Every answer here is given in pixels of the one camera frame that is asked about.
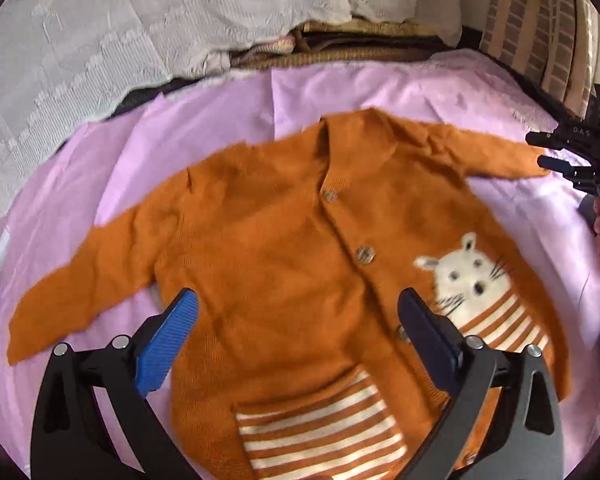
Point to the woven bamboo mat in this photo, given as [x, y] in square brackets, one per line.
[316, 42]

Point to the white lace cover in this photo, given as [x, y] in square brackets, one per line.
[63, 62]

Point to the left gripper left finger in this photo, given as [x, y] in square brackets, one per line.
[69, 437]

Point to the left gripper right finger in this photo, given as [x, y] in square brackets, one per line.
[502, 419]

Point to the orange knit cat cardigan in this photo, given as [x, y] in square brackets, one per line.
[298, 251]

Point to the pink bed sheet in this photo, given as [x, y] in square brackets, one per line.
[105, 167]

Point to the brown checkered curtain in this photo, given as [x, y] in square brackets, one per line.
[553, 43]

